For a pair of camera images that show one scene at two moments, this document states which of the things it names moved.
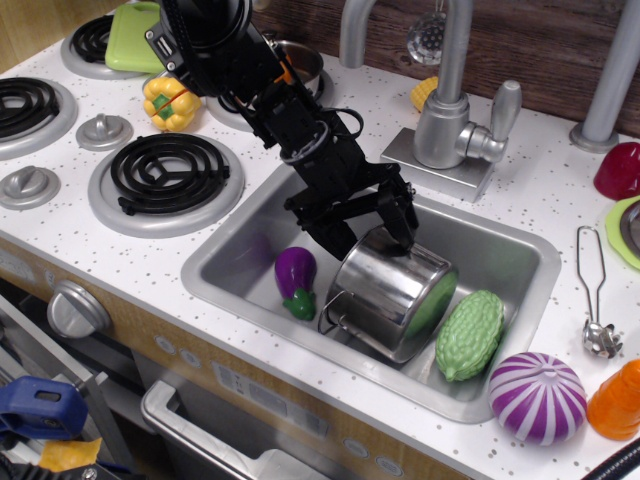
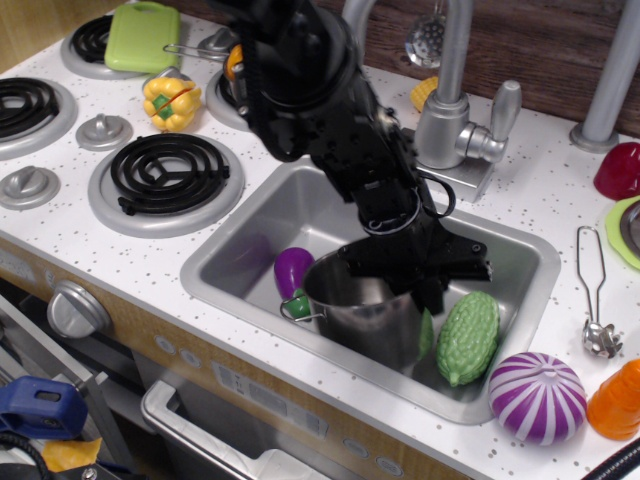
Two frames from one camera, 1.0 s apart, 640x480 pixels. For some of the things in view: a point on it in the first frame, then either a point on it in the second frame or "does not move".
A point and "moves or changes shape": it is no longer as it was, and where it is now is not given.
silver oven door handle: x=277 y=464 does not move
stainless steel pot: x=395 y=302 moves or changes shape
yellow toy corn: x=422 y=91 does not move
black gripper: x=341 y=185 → x=418 y=259
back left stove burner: x=83 y=48 does not move
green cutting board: x=127 y=49 does not move
